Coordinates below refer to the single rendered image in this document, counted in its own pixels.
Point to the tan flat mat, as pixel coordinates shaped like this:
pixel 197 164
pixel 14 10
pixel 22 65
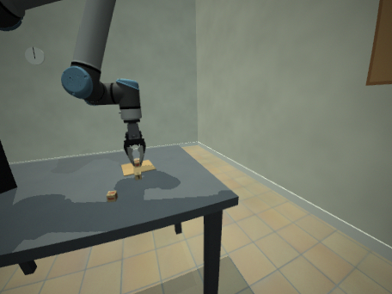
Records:
pixel 128 169

